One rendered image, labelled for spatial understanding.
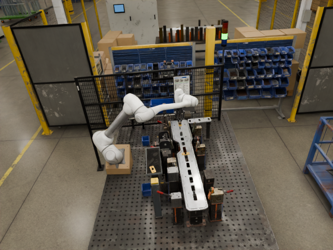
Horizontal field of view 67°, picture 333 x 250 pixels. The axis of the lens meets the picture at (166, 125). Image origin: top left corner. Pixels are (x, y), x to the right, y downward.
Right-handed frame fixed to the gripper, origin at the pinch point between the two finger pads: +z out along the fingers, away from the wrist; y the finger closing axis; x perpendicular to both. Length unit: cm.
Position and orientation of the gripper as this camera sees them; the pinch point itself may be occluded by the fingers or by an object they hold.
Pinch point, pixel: (179, 121)
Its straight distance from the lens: 300.3
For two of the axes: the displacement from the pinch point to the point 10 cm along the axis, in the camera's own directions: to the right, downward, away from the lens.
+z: 0.6, 8.3, 5.6
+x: -0.8, -5.5, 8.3
